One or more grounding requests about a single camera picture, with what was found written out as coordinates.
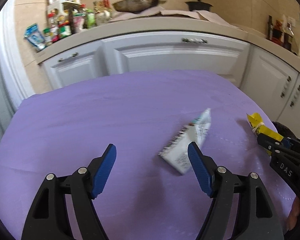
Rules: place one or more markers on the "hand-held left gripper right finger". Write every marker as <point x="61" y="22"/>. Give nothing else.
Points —
<point x="198" y="170"/>

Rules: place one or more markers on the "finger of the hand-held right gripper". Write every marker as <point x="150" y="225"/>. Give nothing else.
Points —
<point x="267" y="145"/>
<point x="297" y="143"/>

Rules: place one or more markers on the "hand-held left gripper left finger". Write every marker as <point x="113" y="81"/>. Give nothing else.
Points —
<point x="103" y="172"/>

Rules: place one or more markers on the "trash bin with black bag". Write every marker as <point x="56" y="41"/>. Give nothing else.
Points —
<point x="283" y="128"/>

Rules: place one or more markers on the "white tube with dark print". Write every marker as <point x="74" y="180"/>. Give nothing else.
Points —
<point x="177" y="152"/>

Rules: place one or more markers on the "knotted yellow wrapper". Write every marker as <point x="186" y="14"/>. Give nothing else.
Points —
<point x="255" y="120"/>

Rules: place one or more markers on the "person's right hand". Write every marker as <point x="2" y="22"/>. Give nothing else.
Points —
<point x="295" y="215"/>

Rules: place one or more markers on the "purple tablecloth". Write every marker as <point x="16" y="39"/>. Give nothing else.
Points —
<point x="90" y="117"/>

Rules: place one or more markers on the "small white cabinet door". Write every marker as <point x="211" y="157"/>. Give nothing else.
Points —
<point x="72" y="73"/>

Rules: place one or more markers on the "clear bottle with dark sauce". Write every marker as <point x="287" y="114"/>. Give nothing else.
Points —
<point x="288" y="38"/>

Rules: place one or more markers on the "bottle with red label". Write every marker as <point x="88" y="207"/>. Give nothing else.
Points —
<point x="278" y="32"/>

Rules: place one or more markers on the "wide white drawer front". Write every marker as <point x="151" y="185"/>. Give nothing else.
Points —
<point x="177" y="57"/>

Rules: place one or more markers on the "slim dark glass bottle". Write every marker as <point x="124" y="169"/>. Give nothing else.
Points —
<point x="270" y="27"/>

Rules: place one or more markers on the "white stove cover cloth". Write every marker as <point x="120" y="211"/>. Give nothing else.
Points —
<point x="210" y="16"/>

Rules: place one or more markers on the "beige kitchen countertop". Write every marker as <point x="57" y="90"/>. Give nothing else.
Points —
<point x="165" y="23"/>

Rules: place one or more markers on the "blue packet on countertop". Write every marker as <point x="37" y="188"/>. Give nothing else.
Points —
<point x="35" y="37"/>

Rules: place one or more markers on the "black pot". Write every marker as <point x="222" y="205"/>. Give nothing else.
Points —
<point x="198" y="5"/>

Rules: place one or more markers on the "cluster of condiment bottles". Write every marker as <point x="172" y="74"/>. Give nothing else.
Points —
<point x="90" y="17"/>

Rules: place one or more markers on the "white spice rack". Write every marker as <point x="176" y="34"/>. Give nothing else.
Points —
<point x="65" y="5"/>

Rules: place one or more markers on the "white wall outlet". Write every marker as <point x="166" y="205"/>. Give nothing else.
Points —
<point x="292" y="21"/>

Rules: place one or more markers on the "white door frame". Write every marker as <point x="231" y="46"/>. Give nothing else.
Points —
<point x="12" y="55"/>

